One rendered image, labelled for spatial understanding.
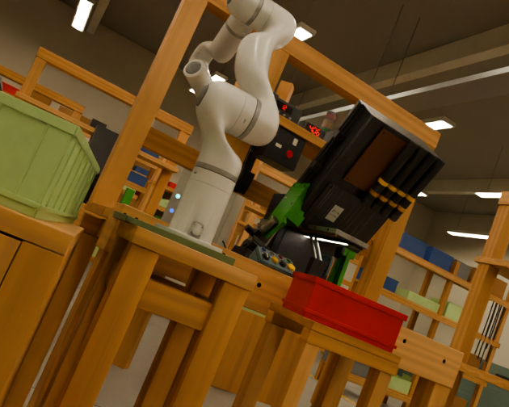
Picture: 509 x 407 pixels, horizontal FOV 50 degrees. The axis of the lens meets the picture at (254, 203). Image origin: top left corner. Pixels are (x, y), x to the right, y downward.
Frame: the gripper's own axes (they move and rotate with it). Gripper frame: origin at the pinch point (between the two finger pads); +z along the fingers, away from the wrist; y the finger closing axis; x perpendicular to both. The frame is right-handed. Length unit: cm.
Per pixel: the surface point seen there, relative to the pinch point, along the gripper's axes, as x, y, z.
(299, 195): -7.3, -43.1, 12.7
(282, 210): 1.3, -42.7, 15.5
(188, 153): 18.4, 8.2, 14.3
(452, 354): -23, -113, 66
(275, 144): -14.4, -10.5, 19.7
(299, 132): -26.6, -10.3, 22.5
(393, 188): -38, -61, 18
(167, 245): 36, -81, -62
